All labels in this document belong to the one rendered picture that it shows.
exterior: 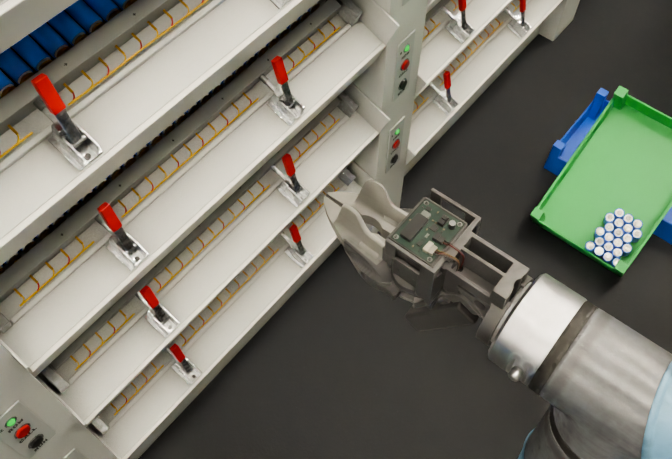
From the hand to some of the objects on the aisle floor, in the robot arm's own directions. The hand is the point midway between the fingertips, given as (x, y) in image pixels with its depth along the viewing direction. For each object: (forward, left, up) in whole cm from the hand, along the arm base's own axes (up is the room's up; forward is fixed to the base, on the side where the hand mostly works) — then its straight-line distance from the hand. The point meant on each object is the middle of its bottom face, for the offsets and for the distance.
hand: (335, 206), depth 74 cm
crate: (-3, -70, -57) cm, 91 cm away
